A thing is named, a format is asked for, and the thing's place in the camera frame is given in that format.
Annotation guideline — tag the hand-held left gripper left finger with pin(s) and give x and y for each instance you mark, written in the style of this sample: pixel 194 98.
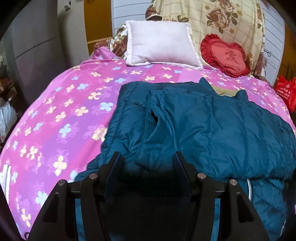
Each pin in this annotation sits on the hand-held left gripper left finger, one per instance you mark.
pixel 113 169

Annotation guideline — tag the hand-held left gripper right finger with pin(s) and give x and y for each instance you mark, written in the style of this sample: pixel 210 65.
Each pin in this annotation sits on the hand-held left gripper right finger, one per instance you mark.
pixel 181 169

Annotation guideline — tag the teal padded jacket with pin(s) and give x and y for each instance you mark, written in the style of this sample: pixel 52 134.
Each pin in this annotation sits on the teal padded jacket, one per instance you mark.
pixel 196 127

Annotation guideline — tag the pink floral bed sheet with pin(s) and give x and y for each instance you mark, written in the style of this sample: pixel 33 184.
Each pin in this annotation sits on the pink floral bed sheet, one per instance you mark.
pixel 57 104

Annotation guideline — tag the white cloth piece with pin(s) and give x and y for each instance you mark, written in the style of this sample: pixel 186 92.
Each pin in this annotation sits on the white cloth piece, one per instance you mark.
pixel 5 180

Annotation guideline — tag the white plastic bag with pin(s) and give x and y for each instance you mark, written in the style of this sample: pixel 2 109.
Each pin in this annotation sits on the white plastic bag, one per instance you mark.
pixel 7 115

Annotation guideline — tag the red heart cushion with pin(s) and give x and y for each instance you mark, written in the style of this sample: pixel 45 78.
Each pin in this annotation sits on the red heart cushion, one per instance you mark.
pixel 227 56

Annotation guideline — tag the white pillow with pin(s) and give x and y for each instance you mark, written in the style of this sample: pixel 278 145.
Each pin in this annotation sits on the white pillow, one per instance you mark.
pixel 161 44

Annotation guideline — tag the red shopping bag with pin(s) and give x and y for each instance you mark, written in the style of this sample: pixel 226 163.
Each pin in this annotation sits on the red shopping bag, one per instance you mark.
pixel 288 90

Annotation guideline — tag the grey refrigerator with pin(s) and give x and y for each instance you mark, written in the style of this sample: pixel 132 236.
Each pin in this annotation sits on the grey refrigerator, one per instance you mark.
pixel 46 46

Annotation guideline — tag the yellow wooden door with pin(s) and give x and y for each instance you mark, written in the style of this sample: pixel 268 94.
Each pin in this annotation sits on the yellow wooden door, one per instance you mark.
pixel 97 20

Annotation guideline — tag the cream floral blanket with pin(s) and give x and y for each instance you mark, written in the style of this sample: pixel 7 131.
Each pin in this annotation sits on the cream floral blanket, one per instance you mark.
pixel 219 16

